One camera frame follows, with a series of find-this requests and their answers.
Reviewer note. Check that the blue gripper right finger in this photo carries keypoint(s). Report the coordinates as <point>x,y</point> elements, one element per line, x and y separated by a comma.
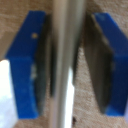
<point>115,73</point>

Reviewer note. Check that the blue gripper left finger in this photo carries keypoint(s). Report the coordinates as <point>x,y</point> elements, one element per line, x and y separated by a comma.
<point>25,66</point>

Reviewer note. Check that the wooden drawer front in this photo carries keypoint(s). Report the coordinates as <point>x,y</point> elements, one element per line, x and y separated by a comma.
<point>13,26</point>

